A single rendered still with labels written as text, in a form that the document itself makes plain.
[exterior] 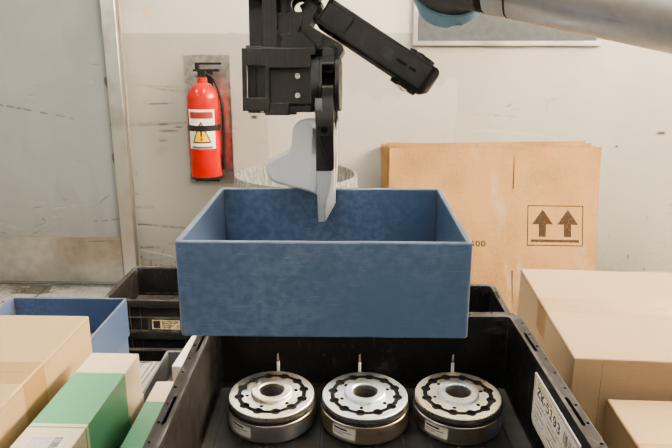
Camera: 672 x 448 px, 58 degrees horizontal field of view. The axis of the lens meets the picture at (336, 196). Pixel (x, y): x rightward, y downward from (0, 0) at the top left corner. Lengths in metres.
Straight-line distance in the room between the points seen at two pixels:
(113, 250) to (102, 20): 1.18
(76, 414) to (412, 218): 0.42
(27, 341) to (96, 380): 0.12
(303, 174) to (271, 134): 2.58
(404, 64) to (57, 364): 0.57
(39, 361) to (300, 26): 0.51
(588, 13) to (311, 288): 0.32
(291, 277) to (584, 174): 2.79
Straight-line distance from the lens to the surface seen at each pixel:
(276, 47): 0.53
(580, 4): 0.56
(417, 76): 0.52
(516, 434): 0.78
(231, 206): 0.56
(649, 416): 0.80
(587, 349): 0.83
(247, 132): 3.12
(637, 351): 0.85
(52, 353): 0.83
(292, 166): 0.53
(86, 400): 0.76
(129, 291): 2.25
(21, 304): 1.19
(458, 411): 0.74
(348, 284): 0.41
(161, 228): 3.35
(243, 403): 0.75
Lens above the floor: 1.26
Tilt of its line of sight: 14 degrees down
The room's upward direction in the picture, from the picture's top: straight up
